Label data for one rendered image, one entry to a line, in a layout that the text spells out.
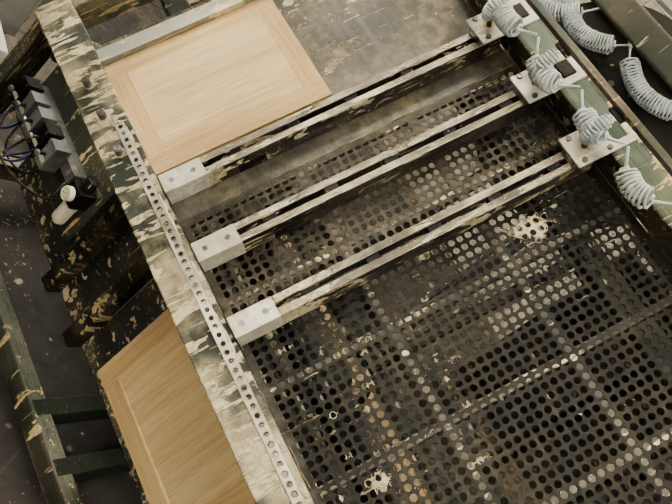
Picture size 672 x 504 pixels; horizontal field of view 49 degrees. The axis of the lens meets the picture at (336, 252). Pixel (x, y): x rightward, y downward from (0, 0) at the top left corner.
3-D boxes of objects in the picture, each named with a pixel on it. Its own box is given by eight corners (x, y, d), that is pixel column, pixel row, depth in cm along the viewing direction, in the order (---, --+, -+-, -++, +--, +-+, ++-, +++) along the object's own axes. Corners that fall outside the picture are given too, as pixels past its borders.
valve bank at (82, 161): (-26, 104, 221) (18, 48, 212) (16, 116, 233) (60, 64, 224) (24, 236, 202) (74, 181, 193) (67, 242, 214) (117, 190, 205)
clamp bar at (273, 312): (227, 320, 192) (208, 287, 170) (605, 132, 209) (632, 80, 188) (243, 353, 188) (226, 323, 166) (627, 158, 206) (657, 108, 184)
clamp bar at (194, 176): (161, 183, 210) (136, 137, 188) (514, 19, 227) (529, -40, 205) (174, 210, 206) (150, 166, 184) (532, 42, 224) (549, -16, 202)
